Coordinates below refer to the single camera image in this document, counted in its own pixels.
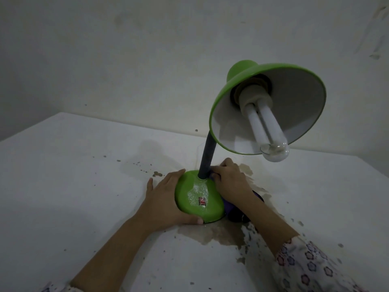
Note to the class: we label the person's left forearm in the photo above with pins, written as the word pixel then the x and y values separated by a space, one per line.
pixel 106 255

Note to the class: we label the person's right fingers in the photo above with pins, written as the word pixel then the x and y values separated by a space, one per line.
pixel 221 170

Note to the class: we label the person's left thumb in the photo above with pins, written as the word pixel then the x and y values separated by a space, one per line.
pixel 190 221

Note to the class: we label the white floral sleeve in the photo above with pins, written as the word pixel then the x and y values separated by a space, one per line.
pixel 310 267
pixel 57 288

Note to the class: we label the person's left hand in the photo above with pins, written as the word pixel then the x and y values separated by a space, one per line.
pixel 159 206

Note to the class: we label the purple cloth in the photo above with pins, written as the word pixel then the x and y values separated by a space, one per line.
pixel 234 213

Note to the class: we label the person's right hand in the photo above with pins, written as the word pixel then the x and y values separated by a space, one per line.
pixel 234 187

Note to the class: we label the white fluorescent light bulb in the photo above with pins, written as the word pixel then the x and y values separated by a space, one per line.
pixel 264 124

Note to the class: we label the person's right forearm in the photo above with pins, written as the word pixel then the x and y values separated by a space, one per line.
pixel 264 225

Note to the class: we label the green desk lamp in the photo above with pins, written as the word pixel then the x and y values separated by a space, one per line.
pixel 197 194

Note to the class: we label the person's left little finger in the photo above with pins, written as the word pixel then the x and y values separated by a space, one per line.
pixel 150 186

